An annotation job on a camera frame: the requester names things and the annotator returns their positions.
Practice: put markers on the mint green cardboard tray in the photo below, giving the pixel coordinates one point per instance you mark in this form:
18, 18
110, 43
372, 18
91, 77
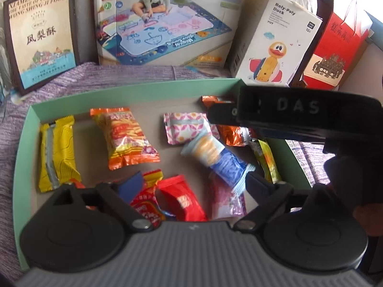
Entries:
175, 245

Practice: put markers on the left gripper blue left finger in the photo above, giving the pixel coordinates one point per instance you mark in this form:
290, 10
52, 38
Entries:
116, 199

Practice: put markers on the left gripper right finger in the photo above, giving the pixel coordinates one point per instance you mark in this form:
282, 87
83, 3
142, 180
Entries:
269, 197

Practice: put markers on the orange fries snack bag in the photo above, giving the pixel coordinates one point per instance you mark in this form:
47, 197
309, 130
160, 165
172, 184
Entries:
126, 142

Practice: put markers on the green-yellow snack bar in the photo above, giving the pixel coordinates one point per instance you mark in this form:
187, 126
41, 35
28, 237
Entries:
264, 156

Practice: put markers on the water doodle mat box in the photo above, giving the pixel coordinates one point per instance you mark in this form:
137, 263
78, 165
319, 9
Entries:
197, 33

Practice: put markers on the white roly-poly duck box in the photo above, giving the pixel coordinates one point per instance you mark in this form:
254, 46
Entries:
271, 40

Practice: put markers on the blue cracker packet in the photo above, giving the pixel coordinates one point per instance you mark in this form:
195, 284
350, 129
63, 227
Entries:
214, 155

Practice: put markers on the yellow wafer bar packet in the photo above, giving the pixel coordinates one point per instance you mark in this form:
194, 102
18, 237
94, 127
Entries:
57, 155

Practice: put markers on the orange-red narrow snack packet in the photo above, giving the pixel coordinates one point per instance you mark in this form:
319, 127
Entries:
79, 185

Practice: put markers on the brown pineapple cake box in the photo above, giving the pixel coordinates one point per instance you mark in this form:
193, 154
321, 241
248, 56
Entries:
40, 37

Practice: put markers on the red gift bag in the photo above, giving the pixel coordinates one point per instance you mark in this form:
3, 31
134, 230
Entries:
334, 49

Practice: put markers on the red Skittles bag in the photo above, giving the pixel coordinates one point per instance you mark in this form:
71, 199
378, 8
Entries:
145, 202

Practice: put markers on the pink patterned snack packet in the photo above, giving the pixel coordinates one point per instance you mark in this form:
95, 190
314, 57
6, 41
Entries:
182, 127

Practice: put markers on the red small snack packet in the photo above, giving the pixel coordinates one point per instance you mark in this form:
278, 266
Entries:
181, 200

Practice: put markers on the pink sparkly snack packet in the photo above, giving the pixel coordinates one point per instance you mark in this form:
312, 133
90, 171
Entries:
223, 202

